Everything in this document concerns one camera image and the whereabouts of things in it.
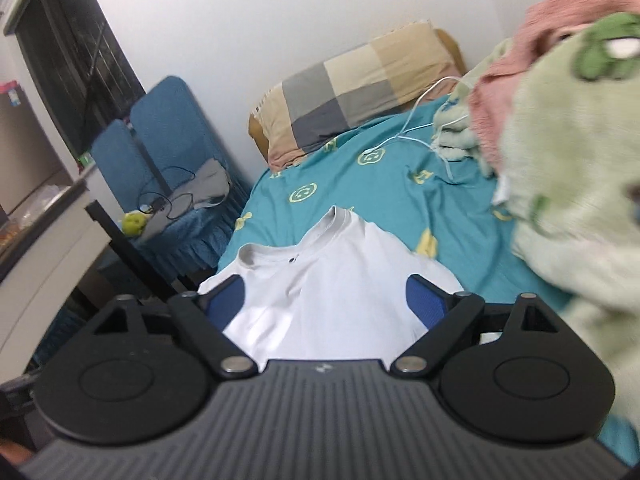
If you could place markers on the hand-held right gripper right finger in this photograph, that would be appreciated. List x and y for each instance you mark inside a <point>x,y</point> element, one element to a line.
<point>425,302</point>

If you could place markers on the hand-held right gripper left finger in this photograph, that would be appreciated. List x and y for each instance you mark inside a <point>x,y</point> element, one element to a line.
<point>226,300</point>

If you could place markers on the white t-shirt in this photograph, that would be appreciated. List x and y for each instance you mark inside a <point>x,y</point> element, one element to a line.
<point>320,290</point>

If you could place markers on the teal patterned bed sheet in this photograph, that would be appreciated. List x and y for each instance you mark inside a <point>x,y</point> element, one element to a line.
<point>400,200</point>

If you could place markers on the yellow-green plush toy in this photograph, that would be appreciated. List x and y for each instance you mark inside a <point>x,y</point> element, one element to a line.
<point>134,222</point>

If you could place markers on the blue covered chair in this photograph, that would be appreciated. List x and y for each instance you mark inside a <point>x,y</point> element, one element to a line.
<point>175,135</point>

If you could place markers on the pale green folded towel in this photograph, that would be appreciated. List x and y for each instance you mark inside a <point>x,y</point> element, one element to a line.
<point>457,130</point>

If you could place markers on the white desk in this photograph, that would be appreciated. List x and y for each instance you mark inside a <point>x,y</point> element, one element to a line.
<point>45,260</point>

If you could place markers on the pale green fluffy blanket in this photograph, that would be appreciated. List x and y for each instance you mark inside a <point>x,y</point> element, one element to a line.
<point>575,185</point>

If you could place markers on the checkered beige grey pillow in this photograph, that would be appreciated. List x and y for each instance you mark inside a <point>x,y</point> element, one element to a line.
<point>340,90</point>

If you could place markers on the brown cabinet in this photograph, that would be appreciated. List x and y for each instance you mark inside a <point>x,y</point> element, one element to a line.
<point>25,150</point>

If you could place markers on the pink fluffy blanket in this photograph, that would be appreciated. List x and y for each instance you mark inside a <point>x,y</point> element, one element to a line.
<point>540,50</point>

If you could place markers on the dark window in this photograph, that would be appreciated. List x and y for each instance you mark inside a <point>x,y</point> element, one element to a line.
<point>75,50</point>

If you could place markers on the black metal frame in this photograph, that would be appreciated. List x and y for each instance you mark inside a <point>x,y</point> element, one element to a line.
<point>125,255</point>

